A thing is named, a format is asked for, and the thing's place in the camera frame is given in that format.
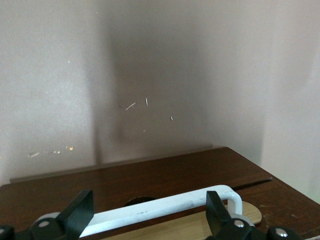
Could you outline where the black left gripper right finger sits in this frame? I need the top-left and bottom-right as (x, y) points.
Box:
(206, 190), (256, 240)

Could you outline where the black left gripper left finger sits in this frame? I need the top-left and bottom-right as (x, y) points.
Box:
(31, 189), (95, 240)

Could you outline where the wooden drawer with white handle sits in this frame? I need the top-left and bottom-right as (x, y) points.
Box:
(0, 146), (274, 240)

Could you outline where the dark brown wooden cabinet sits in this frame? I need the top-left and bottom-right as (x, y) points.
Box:
(226, 146), (320, 240)

